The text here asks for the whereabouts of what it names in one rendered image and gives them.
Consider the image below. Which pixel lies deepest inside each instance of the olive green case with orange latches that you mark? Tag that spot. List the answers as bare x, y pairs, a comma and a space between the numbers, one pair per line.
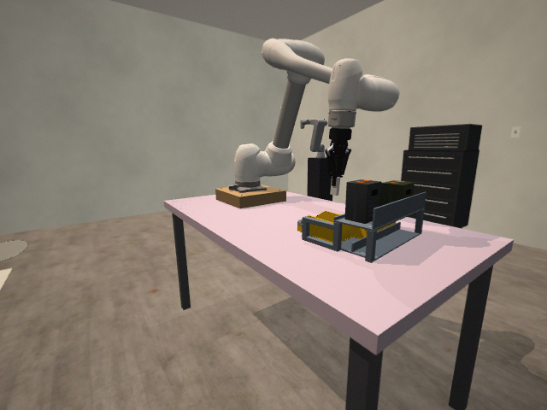
392, 191

